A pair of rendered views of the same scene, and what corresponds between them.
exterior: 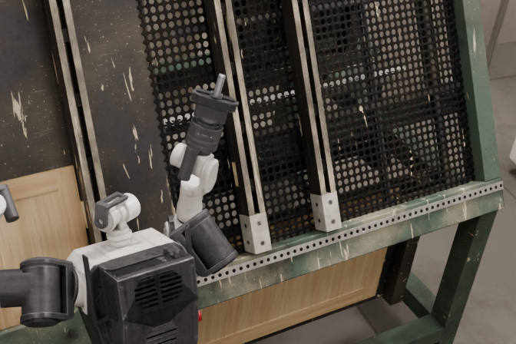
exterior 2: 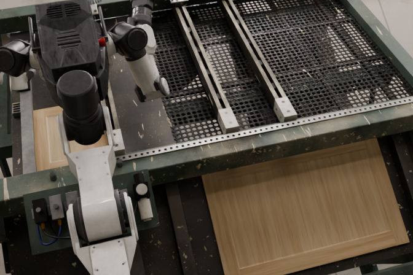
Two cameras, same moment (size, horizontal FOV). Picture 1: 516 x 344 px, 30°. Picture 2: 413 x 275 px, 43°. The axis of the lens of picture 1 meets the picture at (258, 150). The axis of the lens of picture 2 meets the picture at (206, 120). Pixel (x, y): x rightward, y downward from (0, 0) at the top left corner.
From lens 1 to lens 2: 2.67 m
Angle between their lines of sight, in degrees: 54
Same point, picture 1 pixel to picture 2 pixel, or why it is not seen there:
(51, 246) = not seen: hidden behind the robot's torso
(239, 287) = (218, 150)
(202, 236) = (120, 27)
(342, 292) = (369, 232)
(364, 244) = (324, 127)
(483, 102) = (402, 54)
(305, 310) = (337, 246)
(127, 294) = (41, 11)
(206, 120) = (137, 5)
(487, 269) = not seen: outside the picture
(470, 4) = (367, 17)
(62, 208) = not seen: hidden behind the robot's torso
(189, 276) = (85, 5)
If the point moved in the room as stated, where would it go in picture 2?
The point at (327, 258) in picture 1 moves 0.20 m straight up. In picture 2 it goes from (292, 135) to (279, 92)
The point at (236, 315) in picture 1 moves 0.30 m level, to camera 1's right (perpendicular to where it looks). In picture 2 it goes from (267, 239) to (329, 224)
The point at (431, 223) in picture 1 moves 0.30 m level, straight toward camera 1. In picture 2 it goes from (384, 115) to (357, 112)
